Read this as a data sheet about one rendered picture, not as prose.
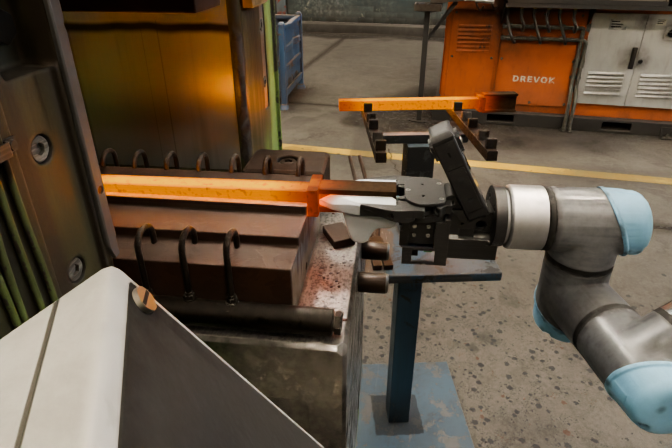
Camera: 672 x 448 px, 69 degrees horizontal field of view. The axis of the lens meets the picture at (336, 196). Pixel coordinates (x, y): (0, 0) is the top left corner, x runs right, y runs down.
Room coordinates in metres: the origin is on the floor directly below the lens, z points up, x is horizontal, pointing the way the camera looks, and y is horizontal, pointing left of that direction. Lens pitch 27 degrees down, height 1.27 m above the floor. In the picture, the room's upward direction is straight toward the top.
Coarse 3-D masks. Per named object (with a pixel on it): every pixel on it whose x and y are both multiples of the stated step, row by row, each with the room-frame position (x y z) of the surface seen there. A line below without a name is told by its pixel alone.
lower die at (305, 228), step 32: (128, 224) 0.47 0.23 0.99; (160, 224) 0.47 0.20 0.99; (192, 224) 0.47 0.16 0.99; (224, 224) 0.47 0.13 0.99; (256, 224) 0.47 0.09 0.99; (288, 224) 0.47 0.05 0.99; (128, 256) 0.43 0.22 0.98; (160, 256) 0.43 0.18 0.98; (192, 256) 0.43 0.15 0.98; (256, 256) 0.43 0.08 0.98; (288, 256) 0.43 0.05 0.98; (160, 288) 0.42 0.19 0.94; (192, 288) 0.41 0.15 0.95; (224, 288) 0.41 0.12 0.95; (256, 288) 0.41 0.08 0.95; (288, 288) 0.40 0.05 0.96
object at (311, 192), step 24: (120, 192) 0.54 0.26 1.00; (144, 192) 0.53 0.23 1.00; (168, 192) 0.53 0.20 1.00; (192, 192) 0.53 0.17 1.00; (216, 192) 0.52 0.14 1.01; (240, 192) 0.52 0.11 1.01; (264, 192) 0.52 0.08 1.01; (288, 192) 0.51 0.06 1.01; (312, 192) 0.50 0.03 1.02; (336, 192) 0.51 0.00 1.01; (360, 192) 0.50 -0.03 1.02; (384, 192) 0.50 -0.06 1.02; (312, 216) 0.50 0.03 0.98
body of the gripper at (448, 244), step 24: (408, 192) 0.50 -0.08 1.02; (432, 192) 0.50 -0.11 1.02; (504, 192) 0.49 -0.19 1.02; (432, 216) 0.48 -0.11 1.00; (456, 216) 0.49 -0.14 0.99; (504, 216) 0.47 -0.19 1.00; (408, 240) 0.49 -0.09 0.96; (432, 240) 0.49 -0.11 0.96; (456, 240) 0.49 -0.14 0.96; (480, 240) 0.49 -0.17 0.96; (504, 240) 0.47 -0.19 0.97; (432, 264) 0.47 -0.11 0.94
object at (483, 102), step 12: (456, 96) 1.15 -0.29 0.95; (468, 96) 1.15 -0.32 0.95; (480, 96) 1.13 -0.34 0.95; (492, 96) 1.13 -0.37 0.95; (504, 96) 1.14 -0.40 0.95; (516, 96) 1.14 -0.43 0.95; (348, 108) 1.11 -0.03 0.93; (360, 108) 1.11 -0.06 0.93; (372, 108) 1.11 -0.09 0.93; (384, 108) 1.11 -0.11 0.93; (396, 108) 1.11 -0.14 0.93; (408, 108) 1.11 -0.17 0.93; (420, 108) 1.12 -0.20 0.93; (432, 108) 1.12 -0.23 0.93; (444, 108) 1.12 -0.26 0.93; (468, 108) 1.12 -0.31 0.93; (480, 108) 1.12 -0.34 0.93; (492, 108) 1.14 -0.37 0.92; (504, 108) 1.14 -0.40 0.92
